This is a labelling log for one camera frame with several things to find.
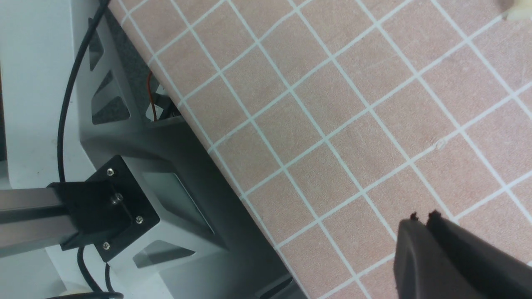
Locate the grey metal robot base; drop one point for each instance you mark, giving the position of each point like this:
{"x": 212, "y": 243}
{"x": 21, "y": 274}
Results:
{"x": 191, "y": 237}

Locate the aluminium profile bar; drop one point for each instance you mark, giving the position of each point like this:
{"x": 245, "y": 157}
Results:
{"x": 32, "y": 219}

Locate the black mounting bracket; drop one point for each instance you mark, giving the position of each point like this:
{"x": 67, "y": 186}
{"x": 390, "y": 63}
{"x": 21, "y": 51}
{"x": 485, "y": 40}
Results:
{"x": 109, "y": 210}

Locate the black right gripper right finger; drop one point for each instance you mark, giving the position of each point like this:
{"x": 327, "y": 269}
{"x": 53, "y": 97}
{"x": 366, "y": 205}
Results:
{"x": 492, "y": 272}

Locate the pink checkered tablecloth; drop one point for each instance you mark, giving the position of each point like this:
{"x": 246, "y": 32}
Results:
{"x": 332, "y": 120}

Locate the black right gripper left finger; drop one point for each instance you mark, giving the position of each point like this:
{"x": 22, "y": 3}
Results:
{"x": 421, "y": 269}

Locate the white pleated dumpling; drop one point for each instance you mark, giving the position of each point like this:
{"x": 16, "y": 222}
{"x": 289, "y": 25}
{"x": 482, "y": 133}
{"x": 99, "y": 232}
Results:
{"x": 519, "y": 10}

